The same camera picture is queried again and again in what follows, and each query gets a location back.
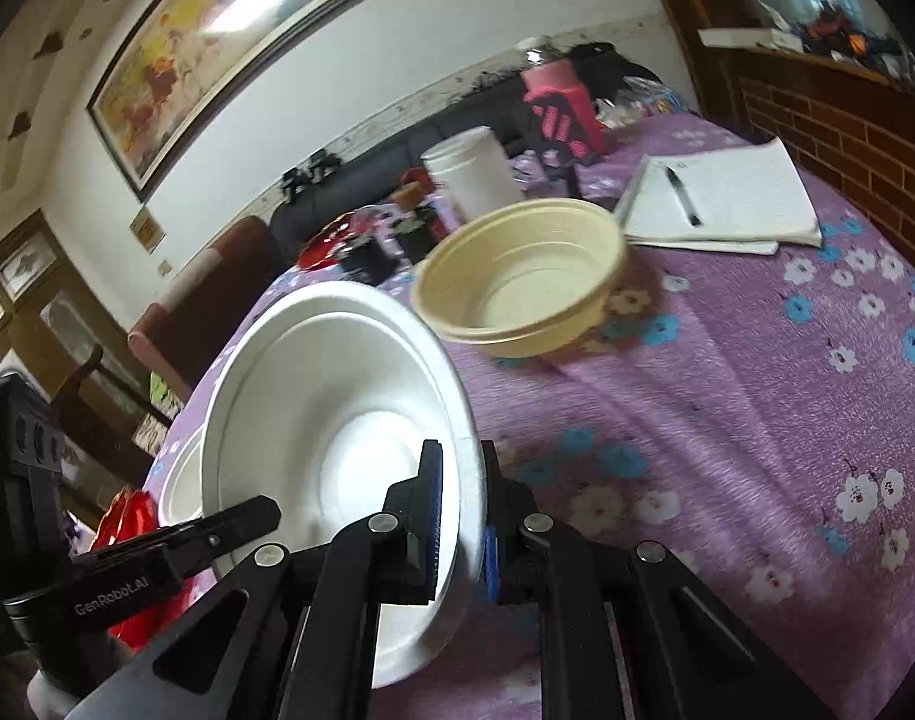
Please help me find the black pen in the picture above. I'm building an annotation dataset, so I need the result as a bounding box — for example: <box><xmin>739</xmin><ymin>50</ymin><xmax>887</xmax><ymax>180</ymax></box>
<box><xmin>663</xmin><ymin>165</ymin><xmax>704</xmax><ymax>228</ymax></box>

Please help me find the white plastic container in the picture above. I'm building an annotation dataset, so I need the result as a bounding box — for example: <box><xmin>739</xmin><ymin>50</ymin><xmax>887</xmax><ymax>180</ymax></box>
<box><xmin>421</xmin><ymin>126</ymin><xmax>520</xmax><ymax>230</ymax></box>

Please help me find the red shiny wrapper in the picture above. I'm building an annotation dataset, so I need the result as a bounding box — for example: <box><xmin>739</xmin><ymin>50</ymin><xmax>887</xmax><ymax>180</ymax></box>
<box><xmin>299</xmin><ymin>214</ymin><xmax>368</xmax><ymax>271</ymax></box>

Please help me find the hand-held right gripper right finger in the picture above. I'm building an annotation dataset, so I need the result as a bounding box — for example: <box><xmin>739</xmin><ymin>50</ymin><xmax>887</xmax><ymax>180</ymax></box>
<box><xmin>479</xmin><ymin>441</ymin><xmax>841</xmax><ymax>720</ymax></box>

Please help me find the small black device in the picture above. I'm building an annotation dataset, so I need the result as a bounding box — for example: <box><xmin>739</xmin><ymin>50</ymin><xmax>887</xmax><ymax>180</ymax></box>
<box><xmin>281</xmin><ymin>150</ymin><xmax>342</xmax><ymax>203</ymax></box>

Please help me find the open lined notebook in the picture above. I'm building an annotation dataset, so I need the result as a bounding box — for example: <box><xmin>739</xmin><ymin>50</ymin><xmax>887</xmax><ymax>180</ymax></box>
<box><xmin>613</xmin><ymin>136</ymin><xmax>824</xmax><ymax>256</ymax></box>

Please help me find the brown chair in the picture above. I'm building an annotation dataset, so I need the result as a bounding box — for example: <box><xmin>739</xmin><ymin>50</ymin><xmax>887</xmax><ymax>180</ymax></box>
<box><xmin>127</xmin><ymin>216</ymin><xmax>286</xmax><ymax>406</ymax></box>

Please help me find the black and pink pouch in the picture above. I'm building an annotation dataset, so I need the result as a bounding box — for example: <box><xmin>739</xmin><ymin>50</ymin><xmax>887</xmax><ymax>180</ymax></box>
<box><xmin>524</xmin><ymin>82</ymin><xmax>608</xmax><ymax>166</ymax></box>

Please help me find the small white foam bowl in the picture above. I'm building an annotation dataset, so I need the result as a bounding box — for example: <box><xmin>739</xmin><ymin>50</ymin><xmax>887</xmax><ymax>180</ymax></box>
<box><xmin>157</xmin><ymin>427</ymin><xmax>207</xmax><ymax>527</ymax></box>

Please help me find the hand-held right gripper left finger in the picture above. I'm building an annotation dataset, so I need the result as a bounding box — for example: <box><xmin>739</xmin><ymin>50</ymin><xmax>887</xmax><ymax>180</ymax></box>
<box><xmin>67</xmin><ymin>439</ymin><xmax>447</xmax><ymax>720</ymax></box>

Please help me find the wooden glass door cabinet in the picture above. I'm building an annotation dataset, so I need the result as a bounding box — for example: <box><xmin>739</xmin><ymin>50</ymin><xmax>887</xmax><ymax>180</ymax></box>
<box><xmin>0</xmin><ymin>210</ymin><xmax>166</xmax><ymax>466</ymax></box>

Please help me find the beige plastic bowl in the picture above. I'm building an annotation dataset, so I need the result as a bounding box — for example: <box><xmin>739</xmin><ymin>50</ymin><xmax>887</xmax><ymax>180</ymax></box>
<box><xmin>410</xmin><ymin>199</ymin><xmax>629</xmax><ymax>359</ymax></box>

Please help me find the large white foam bowl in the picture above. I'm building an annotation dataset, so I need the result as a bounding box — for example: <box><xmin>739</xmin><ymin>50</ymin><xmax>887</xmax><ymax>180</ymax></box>
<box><xmin>200</xmin><ymin>292</ymin><xmax>488</xmax><ymax>691</ymax></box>

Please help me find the framed painting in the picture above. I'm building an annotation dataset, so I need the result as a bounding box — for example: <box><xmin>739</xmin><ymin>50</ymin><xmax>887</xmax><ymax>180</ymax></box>
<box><xmin>86</xmin><ymin>0</ymin><xmax>374</xmax><ymax>203</ymax></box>

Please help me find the brown tiled counter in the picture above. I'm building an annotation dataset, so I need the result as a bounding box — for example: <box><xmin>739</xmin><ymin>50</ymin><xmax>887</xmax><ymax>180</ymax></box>
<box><xmin>697</xmin><ymin>30</ymin><xmax>915</xmax><ymax>286</ymax></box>

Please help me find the black cylinder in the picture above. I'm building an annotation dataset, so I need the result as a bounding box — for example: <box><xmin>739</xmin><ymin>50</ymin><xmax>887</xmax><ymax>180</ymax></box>
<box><xmin>393</xmin><ymin>202</ymin><xmax>439</xmax><ymax>260</ymax></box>

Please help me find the red and black tool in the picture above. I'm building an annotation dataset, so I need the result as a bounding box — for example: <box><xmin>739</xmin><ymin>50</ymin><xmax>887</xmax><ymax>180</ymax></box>
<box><xmin>802</xmin><ymin>0</ymin><xmax>852</xmax><ymax>42</ymax></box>

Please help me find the clear plastic bag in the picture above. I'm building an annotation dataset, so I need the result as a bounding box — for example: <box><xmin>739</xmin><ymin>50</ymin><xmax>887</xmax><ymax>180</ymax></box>
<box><xmin>596</xmin><ymin>75</ymin><xmax>683</xmax><ymax>128</ymax></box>

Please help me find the flat white box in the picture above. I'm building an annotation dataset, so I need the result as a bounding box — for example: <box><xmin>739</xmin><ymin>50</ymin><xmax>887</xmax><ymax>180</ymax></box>
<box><xmin>698</xmin><ymin>28</ymin><xmax>803</xmax><ymax>53</ymax></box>

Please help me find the black box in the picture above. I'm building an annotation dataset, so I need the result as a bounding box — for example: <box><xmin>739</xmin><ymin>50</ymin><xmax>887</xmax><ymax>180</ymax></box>
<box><xmin>337</xmin><ymin>236</ymin><xmax>394</xmax><ymax>286</ymax></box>

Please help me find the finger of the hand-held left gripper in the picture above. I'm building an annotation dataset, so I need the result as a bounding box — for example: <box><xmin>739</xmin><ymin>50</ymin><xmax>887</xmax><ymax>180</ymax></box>
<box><xmin>155</xmin><ymin>495</ymin><xmax>283</xmax><ymax>580</ymax></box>

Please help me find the dark wooden chair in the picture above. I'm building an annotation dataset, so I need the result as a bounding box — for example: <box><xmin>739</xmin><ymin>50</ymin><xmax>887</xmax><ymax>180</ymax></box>
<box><xmin>52</xmin><ymin>345</ymin><xmax>177</xmax><ymax>466</ymax></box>

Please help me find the pink sleeved jar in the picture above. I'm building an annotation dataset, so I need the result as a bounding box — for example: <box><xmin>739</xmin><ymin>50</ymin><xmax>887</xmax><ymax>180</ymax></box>
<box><xmin>518</xmin><ymin>41</ymin><xmax>582</xmax><ymax>95</ymax></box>

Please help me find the beige wall plate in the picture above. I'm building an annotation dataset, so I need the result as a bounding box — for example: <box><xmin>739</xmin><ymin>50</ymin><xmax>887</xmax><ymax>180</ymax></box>
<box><xmin>129</xmin><ymin>206</ymin><xmax>166</xmax><ymax>254</ymax></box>

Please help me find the wooden door frame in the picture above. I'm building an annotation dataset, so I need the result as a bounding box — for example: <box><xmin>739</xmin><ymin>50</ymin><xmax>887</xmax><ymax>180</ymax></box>
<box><xmin>629</xmin><ymin>0</ymin><xmax>736</xmax><ymax>128</ymax></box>

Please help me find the red plastic bag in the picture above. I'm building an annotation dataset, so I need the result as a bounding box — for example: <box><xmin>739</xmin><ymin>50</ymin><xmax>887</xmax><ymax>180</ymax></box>
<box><xmin>89</xmin><ymin>487</ymin><xmax>199</xmax><ymax>653</ymax></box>

